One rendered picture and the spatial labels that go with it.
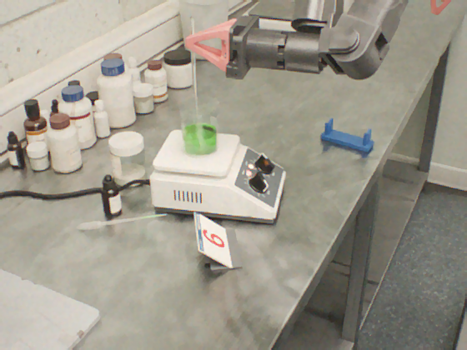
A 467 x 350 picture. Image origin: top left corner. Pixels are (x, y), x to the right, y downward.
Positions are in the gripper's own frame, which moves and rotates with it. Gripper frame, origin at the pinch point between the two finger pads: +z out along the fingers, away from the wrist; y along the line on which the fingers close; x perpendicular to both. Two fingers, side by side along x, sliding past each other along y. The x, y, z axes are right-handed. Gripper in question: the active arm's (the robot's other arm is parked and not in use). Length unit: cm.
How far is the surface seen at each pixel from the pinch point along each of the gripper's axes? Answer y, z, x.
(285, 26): -79, 1, 23
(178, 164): 6.8, 0.5, 17.6
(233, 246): 13.7, -10.3, 26.0
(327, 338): -35, -23, 93
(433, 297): -67, -52, 100
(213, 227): 12.3, -6.7, 24.3
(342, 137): -22.7, -21.7, 25.0
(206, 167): 6.4, -3.9, 17.5
